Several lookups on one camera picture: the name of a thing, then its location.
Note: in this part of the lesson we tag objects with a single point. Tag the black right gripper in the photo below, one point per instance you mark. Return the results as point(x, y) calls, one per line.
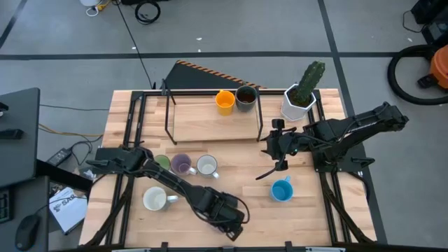
point(283, 145)

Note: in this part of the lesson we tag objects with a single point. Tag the white hexagonal plant pot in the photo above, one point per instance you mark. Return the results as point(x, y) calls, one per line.
point(288, 109)

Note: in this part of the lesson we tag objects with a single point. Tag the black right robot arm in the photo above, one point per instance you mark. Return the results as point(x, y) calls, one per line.
point(367, 122)

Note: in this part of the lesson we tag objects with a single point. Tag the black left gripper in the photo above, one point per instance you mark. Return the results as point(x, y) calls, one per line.
point(224, 210)

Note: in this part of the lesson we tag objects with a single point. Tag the wooden shelf black metal frame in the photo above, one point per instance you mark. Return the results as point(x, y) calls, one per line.
point(203, 122)

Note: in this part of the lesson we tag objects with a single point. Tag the blue mug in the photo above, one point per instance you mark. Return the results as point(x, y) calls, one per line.
point(281, 192)

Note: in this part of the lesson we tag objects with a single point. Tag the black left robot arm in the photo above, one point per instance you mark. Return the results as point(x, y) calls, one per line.
point(168, 178)

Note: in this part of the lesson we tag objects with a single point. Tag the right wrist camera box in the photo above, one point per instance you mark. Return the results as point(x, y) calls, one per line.
point(278, 124)

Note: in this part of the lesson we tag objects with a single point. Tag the dark grey mug brown inside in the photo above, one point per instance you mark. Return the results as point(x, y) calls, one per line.
point(246, 105)

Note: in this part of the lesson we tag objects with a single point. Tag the black keyboard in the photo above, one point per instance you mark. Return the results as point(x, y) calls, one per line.
point(5, 206)

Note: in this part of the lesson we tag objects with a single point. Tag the black power adapter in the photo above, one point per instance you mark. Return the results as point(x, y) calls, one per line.
point(59, 157)

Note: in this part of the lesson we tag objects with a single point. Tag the black bar-shaped device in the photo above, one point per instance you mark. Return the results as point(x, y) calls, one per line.
point(10, 134)

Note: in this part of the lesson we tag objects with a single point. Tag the dark grey desk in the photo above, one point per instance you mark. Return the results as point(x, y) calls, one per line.
point(31, 199)

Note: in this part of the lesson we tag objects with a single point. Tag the orange vacuum cleaner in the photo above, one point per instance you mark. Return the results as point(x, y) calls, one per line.
point(441, 66)

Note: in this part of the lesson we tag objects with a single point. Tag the orange mug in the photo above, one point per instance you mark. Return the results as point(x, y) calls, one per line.
point(224, 106)

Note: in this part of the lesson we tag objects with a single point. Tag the black computer mouse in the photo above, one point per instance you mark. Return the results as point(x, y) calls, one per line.
point(27, 232)

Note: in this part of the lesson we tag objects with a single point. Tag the green mug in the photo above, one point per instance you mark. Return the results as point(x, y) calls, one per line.
point(162, 161)

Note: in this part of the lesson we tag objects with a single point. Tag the purple mug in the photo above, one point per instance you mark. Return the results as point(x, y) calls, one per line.
point(181, 164)

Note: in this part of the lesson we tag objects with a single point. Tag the black metal table frame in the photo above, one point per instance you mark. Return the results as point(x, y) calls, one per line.
point(196, 92)

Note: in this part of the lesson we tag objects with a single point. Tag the white printed cardboard box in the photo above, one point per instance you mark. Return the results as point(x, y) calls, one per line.
point(68, 211)

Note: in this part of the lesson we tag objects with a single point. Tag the green cactus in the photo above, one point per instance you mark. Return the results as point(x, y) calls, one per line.
point(311, 80)

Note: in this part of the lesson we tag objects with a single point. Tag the black panel orange striped edge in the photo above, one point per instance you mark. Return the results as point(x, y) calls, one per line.
point(189, 78)

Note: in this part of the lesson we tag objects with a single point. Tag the white round device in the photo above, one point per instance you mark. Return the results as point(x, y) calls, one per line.
point(90, 2)

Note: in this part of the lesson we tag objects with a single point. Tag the black equipment case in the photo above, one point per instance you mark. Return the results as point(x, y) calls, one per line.
point(432, 17)

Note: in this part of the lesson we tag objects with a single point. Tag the white mug upper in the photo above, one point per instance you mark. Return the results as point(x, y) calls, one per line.
point(207, 164)

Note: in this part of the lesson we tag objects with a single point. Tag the large white mug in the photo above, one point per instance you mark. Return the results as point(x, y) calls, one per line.
point(154, 199)

